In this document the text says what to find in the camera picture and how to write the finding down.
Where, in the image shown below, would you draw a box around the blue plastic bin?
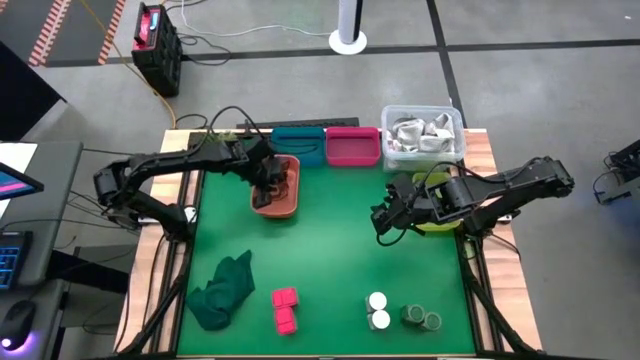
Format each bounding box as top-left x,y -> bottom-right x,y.
271,126 -> 327,168

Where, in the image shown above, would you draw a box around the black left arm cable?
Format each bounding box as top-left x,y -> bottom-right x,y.
208,104 -> 267,142

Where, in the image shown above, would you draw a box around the yellow floor cable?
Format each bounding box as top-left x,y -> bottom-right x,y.
78,0 -> 178,131

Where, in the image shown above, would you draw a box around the grey desk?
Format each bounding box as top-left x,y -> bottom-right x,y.
0,140 -> 85,360

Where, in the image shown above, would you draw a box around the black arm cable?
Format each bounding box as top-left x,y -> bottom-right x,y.
375,160 -> 504,248
208,104 -> 267,142

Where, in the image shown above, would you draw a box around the black partition panel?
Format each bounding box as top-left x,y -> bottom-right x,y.
0,39 -> 67,143

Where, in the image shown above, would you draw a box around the clear plastic storage container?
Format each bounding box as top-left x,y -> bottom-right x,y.
380,104 -> 468,174

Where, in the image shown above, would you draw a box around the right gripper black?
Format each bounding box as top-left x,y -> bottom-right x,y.
369,173 -> 427,237

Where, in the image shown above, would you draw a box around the yellow plastic bin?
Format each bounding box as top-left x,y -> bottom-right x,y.
411,171 -> 464,233

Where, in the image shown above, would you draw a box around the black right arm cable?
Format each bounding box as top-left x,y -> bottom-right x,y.
375,160 -> 504,248

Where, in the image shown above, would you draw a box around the green table mat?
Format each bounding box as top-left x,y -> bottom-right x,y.
176,136 -> 477,357

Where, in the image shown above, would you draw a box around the pink toy block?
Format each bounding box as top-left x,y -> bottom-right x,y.
274,306 -> 299,337

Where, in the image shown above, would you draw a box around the white lid spice jar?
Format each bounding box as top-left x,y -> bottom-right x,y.
365,291 -> 389,313
367,309 -> 392,332

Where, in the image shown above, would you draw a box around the white floor cable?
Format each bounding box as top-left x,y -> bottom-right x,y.
178,0 -> 335,40

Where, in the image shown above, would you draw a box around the brown spice pouch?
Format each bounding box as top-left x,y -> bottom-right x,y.
278,168 -> 294,200

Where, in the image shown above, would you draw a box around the dark green cloth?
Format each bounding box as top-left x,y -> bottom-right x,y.
185,249 -> 257,333

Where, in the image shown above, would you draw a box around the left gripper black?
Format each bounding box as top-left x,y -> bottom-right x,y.
243,141 -> 290,210

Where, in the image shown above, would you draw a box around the pink plastic bin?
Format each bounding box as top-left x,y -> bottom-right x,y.
325,126 -> 383,168

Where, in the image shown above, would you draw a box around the computer monitor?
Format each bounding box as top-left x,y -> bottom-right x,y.
0,161 -> 46,202

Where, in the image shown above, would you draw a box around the orange plastic bin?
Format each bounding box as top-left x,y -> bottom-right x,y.
249,154 -> 302,220

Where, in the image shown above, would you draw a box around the smoked paprika tin red lid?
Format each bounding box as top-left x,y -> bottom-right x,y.
271,286 -> 300,309

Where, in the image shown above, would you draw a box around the grey crumpled cloth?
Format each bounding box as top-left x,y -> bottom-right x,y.
389,113 -> 457,154

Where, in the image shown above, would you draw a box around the backlit computer keyboard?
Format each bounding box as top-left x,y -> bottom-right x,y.
0,230 -> 34,292

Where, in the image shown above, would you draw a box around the black crate with red top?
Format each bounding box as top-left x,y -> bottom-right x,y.
130,1 -> 183,98

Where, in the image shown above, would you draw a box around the white tower fan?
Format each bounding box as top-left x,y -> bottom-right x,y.
327,0 -> 369,57

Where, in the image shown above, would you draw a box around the black computer mouse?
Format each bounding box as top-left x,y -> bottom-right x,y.
0,299 -> 38,352

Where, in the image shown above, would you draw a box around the black machine with cables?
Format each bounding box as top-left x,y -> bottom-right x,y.
593,138 -> 640,206

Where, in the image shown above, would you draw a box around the small potted succulent plant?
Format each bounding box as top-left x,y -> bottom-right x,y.
203,129 -> 240,147

